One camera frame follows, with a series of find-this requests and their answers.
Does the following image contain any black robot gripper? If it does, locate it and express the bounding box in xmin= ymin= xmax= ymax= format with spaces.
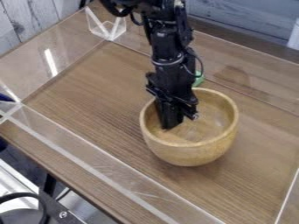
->
xmin=145 ymin=60 xmax=199 ymax=130

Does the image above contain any light wooden bowl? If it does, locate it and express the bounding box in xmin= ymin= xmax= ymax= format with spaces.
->
xmin=138 ymin=87 xmax=239 ymax=166

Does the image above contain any green rectangular block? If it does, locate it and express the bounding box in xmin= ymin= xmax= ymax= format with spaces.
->
xmin=192 ymin=70 xmax=204 ymax=88

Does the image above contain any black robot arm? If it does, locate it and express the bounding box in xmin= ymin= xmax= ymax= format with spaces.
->
xmin=98 ymin=0 xmax=203 ymax=130

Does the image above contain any black table leg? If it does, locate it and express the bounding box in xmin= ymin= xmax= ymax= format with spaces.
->
xmin=42 ymin=174 xmax=57 ymax=196

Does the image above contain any clear acrylic tray enclosure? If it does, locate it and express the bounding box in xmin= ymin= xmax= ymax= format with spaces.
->
xmin=0 ymin=12 xmax=299 ymax=224

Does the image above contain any black metal bracket with screw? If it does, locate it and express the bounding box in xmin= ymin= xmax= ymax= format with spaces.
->
xmin=38 ymin=192 xmax=86 ymax=224

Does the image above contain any black cable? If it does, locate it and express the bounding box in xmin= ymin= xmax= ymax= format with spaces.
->
xmin=0 ymin=191 xmax=54 ymax=224

